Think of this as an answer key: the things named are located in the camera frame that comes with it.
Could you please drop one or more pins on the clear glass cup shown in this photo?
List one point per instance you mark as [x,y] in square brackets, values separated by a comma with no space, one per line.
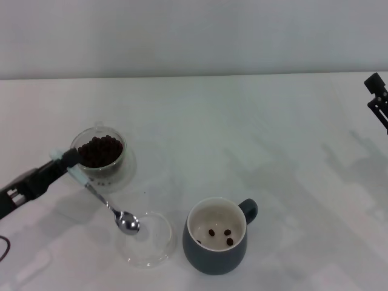
[119,168]

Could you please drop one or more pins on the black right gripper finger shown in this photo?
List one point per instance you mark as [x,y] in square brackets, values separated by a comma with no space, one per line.
[380,100]

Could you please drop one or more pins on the dark grey ceramic mug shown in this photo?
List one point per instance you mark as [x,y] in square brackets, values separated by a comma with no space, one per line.
[209,260]

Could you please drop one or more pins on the coffee bean pile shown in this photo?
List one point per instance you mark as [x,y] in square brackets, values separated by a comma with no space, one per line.
[101,151]

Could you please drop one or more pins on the small clear glass dish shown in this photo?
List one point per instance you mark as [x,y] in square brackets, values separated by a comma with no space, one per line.
[160,242]

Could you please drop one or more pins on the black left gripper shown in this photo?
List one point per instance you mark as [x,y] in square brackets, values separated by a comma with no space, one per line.
[27,188]

